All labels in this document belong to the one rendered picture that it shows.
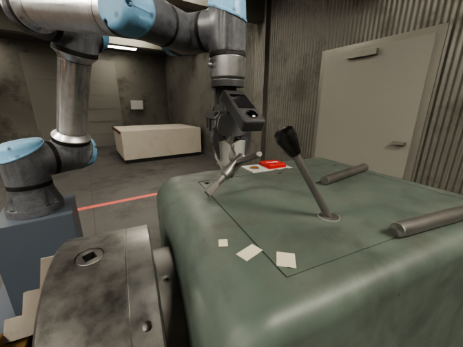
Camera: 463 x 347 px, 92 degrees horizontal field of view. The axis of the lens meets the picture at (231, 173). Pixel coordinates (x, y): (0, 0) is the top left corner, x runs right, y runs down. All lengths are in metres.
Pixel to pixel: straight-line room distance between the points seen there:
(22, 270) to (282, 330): 0.86
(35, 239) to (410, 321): 0.92
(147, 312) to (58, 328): 0.09
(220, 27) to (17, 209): 0.77
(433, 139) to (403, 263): 2.79
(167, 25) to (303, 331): 0.48
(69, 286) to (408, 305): 0.41
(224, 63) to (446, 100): 2.77
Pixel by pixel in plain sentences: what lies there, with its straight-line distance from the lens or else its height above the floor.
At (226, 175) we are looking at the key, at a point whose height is 1.30.
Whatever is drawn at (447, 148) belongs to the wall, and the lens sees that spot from 3.09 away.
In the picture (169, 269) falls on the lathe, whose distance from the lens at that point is 0.39.
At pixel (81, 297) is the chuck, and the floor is 1.22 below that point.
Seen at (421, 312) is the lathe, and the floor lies 1.17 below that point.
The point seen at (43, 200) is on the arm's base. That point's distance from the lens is 0.92.
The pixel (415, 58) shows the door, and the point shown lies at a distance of 3.17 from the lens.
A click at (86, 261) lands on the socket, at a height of 1.23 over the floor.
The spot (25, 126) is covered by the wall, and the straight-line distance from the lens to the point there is 9.76.
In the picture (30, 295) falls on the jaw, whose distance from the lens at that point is 0.49.
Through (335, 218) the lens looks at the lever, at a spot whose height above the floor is 1.26.
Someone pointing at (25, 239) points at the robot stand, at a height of 1.05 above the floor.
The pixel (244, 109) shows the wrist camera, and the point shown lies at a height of 1.43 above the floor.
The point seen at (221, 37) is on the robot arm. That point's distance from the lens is 0.49.
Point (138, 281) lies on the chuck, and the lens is 0.33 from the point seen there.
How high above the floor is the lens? 1.43
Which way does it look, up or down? 17 degrees down
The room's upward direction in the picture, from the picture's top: straight up
